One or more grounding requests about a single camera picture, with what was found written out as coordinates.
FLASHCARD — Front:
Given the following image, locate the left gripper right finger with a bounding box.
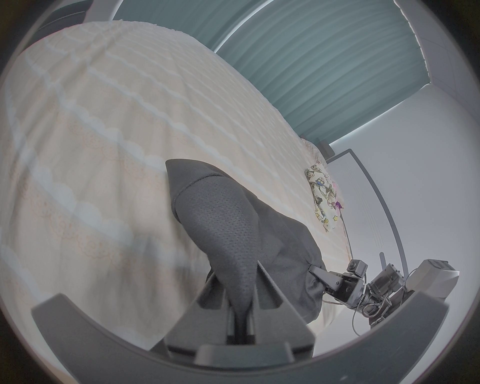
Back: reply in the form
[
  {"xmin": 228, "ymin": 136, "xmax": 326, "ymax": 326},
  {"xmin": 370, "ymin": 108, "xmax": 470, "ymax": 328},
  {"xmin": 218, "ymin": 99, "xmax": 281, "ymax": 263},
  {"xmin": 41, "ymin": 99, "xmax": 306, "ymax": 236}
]
[{"xmin": 249, "ymin": 261, "xmax": 314, "ymax": 349}]

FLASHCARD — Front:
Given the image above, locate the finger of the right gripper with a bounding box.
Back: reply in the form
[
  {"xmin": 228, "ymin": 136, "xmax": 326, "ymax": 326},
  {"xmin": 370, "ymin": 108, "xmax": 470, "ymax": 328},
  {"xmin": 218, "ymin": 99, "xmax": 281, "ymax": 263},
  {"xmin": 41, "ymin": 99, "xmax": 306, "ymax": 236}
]
[{"xmin": 308, "ymin": 263, "xmax": 342, "ymax": 294}]

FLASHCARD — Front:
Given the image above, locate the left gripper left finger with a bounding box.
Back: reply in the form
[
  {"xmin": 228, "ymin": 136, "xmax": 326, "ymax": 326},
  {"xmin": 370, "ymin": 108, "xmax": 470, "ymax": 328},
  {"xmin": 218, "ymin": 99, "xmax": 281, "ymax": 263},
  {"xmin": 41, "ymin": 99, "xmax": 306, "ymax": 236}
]
[{"xmin": 163, "ymin": 271, "xmax": 235, "ymax": 352}]

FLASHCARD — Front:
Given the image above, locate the black T-shirt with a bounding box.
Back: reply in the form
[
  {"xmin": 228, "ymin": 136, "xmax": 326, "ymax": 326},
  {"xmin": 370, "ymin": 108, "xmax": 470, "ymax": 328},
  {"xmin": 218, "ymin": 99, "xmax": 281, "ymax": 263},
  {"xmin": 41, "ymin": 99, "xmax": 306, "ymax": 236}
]
[{"xmin": 165, "ymin": 158, "xmax": 327, "ymax": 344}]

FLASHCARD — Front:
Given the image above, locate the white printed pyjama top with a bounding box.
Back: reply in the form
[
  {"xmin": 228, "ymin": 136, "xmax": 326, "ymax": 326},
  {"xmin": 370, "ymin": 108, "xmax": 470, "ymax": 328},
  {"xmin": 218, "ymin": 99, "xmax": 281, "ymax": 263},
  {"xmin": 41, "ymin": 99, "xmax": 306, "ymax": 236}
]
[{"xmin": 304, "ymin": 162, "xmax": 343, "ymax": 233}]

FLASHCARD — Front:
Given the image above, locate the pale pink pillow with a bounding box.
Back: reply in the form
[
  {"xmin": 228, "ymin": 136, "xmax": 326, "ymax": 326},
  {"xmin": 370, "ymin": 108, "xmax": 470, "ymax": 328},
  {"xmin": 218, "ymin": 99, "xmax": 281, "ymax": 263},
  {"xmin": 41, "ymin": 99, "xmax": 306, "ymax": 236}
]
[{"xmin": 300, "ymin": 137, "xmax": 327, "ymax": 166}]

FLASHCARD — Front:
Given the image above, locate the blue-green curtain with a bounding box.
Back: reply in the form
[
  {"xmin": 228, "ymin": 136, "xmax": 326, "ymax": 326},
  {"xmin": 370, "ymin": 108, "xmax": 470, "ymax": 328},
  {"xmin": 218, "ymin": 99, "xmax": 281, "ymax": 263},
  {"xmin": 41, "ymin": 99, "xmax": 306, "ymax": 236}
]
[
  {"xmin": 112, "ymin": 0, "xmax": 272, "ymax": 51},
  {"xmin": 217, "ymin": 0, "xmax": 432, "ymax": 145}
]

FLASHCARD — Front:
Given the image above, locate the bed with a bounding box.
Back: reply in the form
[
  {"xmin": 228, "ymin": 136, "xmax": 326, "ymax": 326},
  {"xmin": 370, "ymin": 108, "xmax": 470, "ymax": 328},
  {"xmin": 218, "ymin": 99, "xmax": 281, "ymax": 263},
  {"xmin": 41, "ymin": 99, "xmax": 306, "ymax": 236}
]
[{"xmin": 0, "ymin": 20, "xmax": 409, "ymax": 353}]

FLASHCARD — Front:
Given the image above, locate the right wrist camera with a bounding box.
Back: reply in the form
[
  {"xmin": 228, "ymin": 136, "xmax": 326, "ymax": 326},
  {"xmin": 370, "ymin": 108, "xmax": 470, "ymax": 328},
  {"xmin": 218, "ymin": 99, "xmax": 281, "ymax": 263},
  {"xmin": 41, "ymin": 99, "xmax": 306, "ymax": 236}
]
[{"xmin": 346, "ymin": 259, "xmax": 369, "ymax": 279}]

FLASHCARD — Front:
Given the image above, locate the black cable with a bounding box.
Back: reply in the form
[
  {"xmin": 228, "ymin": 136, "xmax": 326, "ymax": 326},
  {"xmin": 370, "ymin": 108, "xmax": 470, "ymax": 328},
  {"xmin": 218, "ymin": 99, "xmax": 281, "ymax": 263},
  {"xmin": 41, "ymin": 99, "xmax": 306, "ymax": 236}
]
[{"xmin": 350, "ymin": 305, "xmax": 370, "ymax": 337}]

